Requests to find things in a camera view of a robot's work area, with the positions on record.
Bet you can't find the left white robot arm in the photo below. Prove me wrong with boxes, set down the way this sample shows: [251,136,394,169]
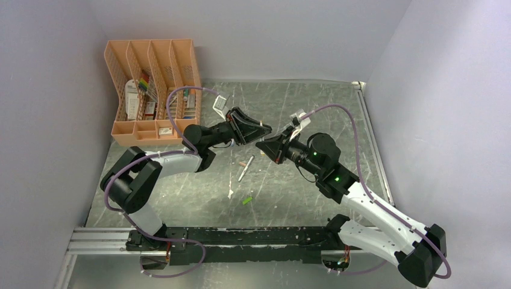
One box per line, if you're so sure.
[100,107,272,250]

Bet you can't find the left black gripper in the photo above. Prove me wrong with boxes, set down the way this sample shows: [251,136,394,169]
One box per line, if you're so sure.
[205,108,273,149]

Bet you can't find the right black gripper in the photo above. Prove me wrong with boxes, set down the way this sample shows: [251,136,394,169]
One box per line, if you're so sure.
[258,126,323,177]

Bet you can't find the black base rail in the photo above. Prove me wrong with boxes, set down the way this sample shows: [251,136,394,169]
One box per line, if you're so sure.
[125,226,345,268]

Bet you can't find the white booklet in organizer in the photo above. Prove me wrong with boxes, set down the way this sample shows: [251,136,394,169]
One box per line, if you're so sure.
[125,79,139,120]

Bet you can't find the orange file organizer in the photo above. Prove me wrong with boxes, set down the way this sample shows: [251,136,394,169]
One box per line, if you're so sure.
[104,39,202,147]

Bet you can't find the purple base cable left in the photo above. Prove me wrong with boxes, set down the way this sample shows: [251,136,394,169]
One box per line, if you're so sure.
[131,231,207,279]

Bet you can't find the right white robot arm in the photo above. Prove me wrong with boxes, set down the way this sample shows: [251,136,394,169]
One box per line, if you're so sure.
[255,132,447,288]

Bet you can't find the small white box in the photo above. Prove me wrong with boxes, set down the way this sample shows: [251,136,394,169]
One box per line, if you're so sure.
[158,127,173,137]

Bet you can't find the white pen on table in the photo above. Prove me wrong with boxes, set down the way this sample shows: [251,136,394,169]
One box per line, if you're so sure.
[237,155,255,182]

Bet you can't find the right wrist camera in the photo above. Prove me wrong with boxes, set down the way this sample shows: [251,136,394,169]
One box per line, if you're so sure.
[290,109,311,140]

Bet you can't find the colored markers pack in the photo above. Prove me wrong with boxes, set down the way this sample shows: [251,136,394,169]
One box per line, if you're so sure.
[138,70,150,95]

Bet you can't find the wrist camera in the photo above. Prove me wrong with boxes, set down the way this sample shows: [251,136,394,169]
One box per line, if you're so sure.
[290,109,311,140]
[212,95,230,120]

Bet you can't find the green pen cap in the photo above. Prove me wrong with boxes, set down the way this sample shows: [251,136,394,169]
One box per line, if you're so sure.
[242,197,253,205]

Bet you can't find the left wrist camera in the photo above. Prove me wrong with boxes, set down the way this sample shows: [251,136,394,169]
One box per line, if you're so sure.
[212,95,230,120]

